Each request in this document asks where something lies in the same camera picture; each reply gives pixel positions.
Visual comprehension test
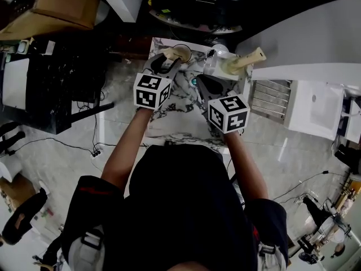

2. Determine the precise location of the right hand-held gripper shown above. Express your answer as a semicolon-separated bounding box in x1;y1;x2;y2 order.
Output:
196;74;251;134

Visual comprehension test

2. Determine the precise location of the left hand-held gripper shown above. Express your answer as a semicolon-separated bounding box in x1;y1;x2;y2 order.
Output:
133;53;182;111

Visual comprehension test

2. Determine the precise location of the round cup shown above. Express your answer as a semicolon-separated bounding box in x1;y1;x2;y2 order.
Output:
171;43;193;64

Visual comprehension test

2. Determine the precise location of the person's left forearm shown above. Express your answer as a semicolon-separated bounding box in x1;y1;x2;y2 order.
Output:
100;106;155;192

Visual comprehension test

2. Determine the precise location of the person's right forearm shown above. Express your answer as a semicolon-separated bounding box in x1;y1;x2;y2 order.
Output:
223;130;269;202

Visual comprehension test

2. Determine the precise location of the marble sink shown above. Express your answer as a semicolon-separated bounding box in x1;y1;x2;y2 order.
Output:
144;37;250;150

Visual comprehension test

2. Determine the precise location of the translucent cup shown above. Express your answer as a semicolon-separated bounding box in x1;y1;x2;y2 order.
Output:
218;54;246;77

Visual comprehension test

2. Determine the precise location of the dark round tray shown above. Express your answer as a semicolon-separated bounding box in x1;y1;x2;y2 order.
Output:
148;7;243;36

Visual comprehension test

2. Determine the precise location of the metal slatted rack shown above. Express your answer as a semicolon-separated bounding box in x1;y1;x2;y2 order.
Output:
249;78;293;123

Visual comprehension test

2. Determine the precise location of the black table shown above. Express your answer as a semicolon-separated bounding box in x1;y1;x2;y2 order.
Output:
0;37;116;136

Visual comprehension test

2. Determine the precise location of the white curved bathtub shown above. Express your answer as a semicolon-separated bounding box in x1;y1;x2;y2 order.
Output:
236;0;361;82

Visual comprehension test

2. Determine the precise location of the white square basin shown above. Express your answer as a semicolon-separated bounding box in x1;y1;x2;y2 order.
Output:
287;80;347;141

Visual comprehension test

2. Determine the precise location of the brown cardboard box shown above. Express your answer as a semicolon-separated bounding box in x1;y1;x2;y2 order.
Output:
0;0;100;41

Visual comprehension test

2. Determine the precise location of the person's black shirt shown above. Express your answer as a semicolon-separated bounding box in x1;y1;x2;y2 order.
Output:
60;143;289;271

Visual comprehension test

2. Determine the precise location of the white board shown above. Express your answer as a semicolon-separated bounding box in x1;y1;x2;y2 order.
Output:
1;57;30;113

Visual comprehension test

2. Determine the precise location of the black cable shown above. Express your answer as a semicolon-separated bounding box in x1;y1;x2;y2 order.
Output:
11;100;98;155
272;170;350;203

